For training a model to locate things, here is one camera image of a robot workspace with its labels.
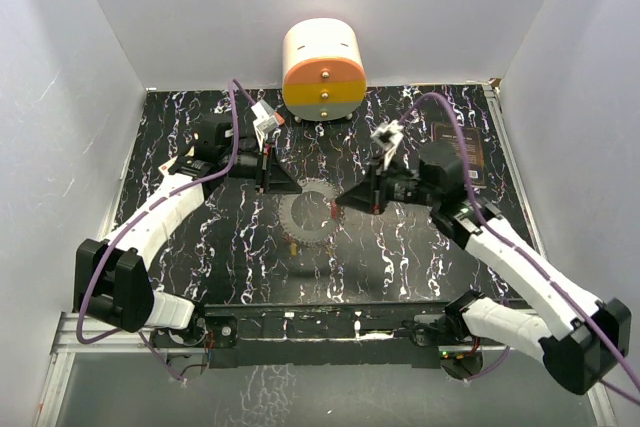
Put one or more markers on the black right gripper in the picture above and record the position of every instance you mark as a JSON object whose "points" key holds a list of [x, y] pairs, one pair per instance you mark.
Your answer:
{"points": [[370, 195]]}

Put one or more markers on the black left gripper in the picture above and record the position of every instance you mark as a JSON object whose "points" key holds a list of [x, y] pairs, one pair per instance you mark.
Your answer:
{"points": [[271, 176]]}

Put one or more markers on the black disc with keyrings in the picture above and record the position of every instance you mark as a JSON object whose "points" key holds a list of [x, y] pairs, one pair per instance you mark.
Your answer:
{"points": [[306, 218]]}

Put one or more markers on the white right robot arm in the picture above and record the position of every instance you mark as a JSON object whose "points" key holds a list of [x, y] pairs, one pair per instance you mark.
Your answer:
{"points": [[577, 337]]}

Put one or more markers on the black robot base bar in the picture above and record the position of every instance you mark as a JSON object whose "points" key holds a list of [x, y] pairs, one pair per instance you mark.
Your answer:
{"points": [[380, 333]]}

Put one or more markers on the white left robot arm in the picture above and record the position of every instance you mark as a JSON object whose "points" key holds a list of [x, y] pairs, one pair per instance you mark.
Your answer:
{"points": [[111, 275]]}

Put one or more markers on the round three-drawer cabinet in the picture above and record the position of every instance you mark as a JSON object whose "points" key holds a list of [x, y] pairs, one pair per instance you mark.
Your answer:
{"points": [[323, 77]]}

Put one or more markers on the pale green staples box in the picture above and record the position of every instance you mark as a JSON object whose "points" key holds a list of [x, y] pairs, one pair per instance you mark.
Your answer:
{"points": [[165, 167]]}

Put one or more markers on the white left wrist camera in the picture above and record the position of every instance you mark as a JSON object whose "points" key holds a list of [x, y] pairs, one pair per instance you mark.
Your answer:
{"points": [[265, 121]]}

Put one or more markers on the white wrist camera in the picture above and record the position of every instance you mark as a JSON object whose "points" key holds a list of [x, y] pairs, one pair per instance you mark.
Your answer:
{"points": [[265, 121], [388, 137]]}

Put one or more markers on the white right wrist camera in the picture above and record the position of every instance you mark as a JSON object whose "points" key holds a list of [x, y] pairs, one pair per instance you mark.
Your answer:
{"points": [[388, 137]]}

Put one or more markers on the aluminium frame rail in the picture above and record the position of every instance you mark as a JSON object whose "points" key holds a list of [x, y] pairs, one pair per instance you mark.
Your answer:
{"points": [[285, 365]]}

